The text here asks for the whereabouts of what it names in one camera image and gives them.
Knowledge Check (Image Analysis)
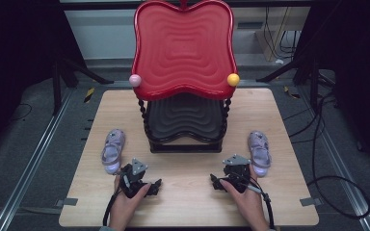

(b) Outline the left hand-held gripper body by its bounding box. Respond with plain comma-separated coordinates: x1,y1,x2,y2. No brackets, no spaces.
119,157,152,198

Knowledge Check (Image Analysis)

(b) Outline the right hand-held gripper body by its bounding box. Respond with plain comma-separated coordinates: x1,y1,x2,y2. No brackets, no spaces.
222,153,253,194

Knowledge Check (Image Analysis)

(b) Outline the lilac child sandal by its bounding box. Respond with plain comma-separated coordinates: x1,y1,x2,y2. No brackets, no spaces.
247,129,273,178
100,128,127,176

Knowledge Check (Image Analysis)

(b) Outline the red and black two-tier rack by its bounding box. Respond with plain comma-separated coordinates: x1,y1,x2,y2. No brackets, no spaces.
128,0,241,154

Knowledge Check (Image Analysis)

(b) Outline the person's left hand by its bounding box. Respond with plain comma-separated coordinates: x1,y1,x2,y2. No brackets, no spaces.
109,174,152,226

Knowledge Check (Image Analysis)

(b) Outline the person's right hand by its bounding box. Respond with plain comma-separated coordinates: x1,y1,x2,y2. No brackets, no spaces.
219,165,270,226

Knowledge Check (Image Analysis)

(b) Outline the grey tape piece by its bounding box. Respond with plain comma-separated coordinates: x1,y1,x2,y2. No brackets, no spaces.
55,197,79,207
299,197,322,207

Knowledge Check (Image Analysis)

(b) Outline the yellow and black tape strip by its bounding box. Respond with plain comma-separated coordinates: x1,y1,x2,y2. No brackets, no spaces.
83,87,95,104
283,86,302,100

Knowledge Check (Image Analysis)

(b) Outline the black tripod stand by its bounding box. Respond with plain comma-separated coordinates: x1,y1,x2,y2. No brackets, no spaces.
255,54,336,114
51,52,115,116

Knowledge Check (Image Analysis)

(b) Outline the cardboard box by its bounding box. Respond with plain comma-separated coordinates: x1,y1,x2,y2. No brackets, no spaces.
255,8,303,63

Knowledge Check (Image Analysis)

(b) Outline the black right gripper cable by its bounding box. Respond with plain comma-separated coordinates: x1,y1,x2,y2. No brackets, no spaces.
246,182,276,229

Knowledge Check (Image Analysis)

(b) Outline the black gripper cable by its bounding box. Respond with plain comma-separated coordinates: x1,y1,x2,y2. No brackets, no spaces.
101,187,123,227
246,182,276,229

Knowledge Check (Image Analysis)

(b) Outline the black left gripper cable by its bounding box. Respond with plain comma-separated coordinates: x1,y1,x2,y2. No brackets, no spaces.
101,187,123,227

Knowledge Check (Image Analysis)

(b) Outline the long black floor cable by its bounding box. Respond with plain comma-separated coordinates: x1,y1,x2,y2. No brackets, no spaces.
305,91,370,221

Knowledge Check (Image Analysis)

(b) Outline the metal floor rail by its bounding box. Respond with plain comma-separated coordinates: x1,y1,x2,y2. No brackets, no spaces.
297,86,370,231
0,88,78,231

